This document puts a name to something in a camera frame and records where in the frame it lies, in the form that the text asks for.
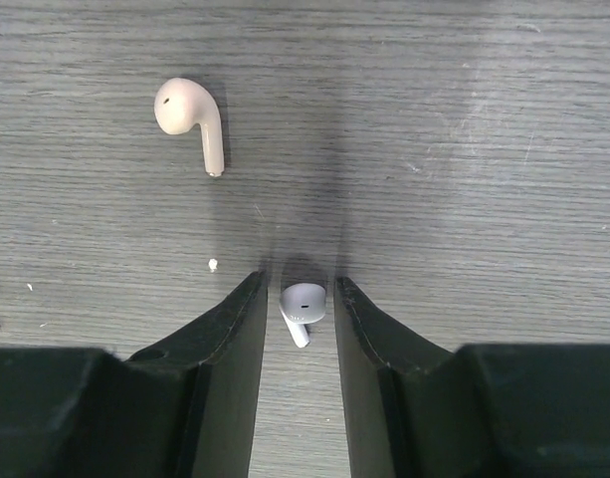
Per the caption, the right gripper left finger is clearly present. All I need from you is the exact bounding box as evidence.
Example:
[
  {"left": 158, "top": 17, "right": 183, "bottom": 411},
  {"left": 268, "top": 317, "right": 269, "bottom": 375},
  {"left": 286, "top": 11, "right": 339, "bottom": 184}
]
[{"left": 0, "top": 272, "right": 268, "bottom": 477}]

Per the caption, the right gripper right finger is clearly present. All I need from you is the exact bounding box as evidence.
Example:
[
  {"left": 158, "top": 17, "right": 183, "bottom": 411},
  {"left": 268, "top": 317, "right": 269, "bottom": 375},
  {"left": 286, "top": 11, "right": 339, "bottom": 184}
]
[{"left": 334, "top": 277, "right": 610, "bottom": 477}]

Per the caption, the white earbud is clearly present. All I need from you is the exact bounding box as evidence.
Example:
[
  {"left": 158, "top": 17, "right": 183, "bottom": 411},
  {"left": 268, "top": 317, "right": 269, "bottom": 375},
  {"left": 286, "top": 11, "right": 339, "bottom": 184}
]
[
  {"left": 154, "top": 78, "right": 225, "bottom": 177},
  {"left": 279, "top": 283, "right": 326, "bottom": 349}
]

